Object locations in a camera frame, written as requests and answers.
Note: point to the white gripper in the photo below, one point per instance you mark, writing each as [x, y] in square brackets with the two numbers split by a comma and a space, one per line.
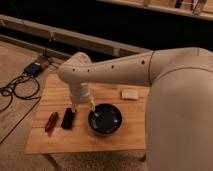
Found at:
[80, 93]

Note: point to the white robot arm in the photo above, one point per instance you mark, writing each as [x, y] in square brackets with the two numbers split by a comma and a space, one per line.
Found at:
[179, 108]

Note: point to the black rectangular bottle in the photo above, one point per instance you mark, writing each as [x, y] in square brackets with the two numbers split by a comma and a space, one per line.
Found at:
[68, 119]

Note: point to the metal spoon in bowl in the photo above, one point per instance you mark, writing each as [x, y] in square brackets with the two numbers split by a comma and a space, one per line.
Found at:
[94, 119]

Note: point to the black bowl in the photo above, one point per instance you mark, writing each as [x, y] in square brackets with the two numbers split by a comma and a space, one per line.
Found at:
[109, 121]

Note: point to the red pocket knife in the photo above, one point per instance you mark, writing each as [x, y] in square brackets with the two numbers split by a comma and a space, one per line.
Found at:
[51, 121]

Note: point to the white sponge block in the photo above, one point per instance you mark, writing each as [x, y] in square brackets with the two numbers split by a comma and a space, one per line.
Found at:
[129, 94]

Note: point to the wooden board table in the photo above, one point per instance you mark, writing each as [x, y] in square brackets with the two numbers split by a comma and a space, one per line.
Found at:
[80, 138]

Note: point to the black power adapter box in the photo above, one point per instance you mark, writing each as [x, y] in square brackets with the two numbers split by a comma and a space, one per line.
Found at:
[33, 69]

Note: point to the long metal floor rail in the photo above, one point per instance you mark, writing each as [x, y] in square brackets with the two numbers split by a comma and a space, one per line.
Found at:
[80, 40]

